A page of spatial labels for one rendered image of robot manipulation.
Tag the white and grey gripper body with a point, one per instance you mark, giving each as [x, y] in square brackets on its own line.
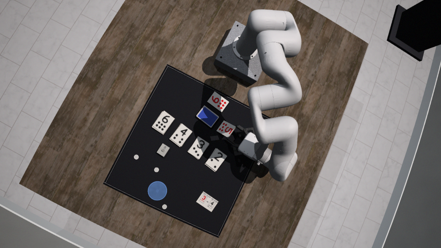
[249, 145]

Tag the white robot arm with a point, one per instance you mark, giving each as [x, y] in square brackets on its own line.
[275, 36]

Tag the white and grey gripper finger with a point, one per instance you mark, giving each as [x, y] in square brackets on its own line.
[245, 130]
[234, 147]

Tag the blue round disc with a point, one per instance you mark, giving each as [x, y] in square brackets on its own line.
[157, 190]

